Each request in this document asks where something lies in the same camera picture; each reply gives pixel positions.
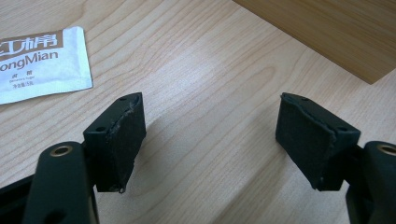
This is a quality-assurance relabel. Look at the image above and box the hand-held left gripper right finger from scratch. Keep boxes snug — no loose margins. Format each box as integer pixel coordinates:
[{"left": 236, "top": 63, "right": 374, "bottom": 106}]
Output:
[{"left": 275, "top": 91, "right": 361, "bottom": 192}]

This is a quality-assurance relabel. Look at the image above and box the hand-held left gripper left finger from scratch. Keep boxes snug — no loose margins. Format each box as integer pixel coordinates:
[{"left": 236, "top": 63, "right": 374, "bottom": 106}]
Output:
[{"left": 82, "top": 91, "right": 148, "bottom": 194}]

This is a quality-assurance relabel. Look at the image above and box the white brown sugar sachet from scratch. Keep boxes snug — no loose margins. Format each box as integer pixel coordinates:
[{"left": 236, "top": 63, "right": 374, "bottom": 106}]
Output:
[{"left": 0, "top": 25, "right": 94, "bottom": 106}]

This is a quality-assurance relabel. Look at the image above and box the wooden tea box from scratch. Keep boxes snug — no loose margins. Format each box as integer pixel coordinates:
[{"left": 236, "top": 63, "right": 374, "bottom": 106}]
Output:
[{"left": 232, "top": 0, "right": 396, "bottom": 85}]

